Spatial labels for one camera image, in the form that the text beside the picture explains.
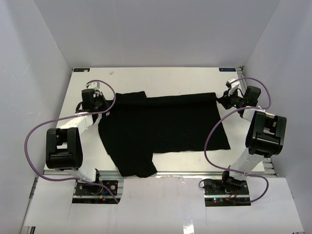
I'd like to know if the black t-shirt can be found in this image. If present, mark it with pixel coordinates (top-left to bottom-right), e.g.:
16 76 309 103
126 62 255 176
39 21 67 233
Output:
98 91 230 177

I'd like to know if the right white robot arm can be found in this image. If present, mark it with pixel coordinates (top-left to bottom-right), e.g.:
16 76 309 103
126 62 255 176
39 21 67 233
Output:
217 84 287 195

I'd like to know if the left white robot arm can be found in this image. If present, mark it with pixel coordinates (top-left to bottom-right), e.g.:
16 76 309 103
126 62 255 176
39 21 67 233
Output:
46 88 108 195

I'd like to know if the right black logo sticker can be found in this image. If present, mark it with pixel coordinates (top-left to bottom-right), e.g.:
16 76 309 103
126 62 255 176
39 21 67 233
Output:
219 67 236 72

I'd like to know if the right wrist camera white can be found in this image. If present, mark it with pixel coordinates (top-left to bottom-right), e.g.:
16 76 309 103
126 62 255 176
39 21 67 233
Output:
226 78 240 96

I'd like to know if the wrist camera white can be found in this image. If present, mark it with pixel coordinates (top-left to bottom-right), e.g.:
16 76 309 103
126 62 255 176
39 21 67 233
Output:
86 81 100 91
226 78 240 96

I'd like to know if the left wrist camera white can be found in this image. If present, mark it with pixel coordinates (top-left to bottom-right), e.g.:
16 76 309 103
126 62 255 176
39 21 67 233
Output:
86 81 100 91

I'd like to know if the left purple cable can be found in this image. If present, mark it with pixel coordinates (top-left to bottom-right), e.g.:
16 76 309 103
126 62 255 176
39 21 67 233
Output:
24 79 120 204

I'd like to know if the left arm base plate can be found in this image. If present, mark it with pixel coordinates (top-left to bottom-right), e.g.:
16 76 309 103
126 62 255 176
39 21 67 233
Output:
72 180 123 204

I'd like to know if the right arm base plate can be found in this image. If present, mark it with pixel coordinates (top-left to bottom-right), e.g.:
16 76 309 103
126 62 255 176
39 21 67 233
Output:
199 178 251 207

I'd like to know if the aluminium front rail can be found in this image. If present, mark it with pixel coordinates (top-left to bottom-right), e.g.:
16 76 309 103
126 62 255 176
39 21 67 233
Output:
99 170 222 178

